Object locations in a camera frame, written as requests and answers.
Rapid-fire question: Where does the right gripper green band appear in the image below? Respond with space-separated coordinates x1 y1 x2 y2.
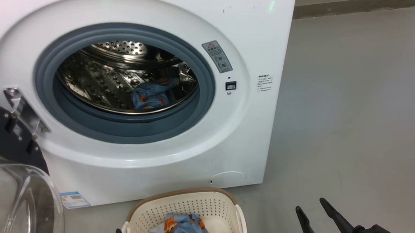
294 193 395 233

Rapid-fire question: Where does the white garment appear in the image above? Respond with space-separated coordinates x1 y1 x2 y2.
202 215 238 233

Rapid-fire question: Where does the cream perforated laundry basket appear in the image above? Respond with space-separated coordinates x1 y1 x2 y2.
119 185 248 233

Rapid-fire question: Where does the grey rubber door gasket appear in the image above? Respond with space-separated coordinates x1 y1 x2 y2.
30 17 219 151

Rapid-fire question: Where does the white front-load washing machine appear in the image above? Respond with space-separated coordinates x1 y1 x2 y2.
0 0 312 213

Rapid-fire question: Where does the metal door hinge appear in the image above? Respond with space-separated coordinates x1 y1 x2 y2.
4 85 51 142

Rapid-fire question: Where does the blue white energy label sticker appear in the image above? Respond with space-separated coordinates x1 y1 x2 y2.
59 190 91 210

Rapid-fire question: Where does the round white filter cover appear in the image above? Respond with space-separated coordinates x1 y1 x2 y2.
209 170 247 189

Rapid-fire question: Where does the grey warning sticker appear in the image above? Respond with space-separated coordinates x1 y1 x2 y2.
201 39 233 75

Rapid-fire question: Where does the grey skirting board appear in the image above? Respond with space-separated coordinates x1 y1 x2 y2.
292 0 415 20

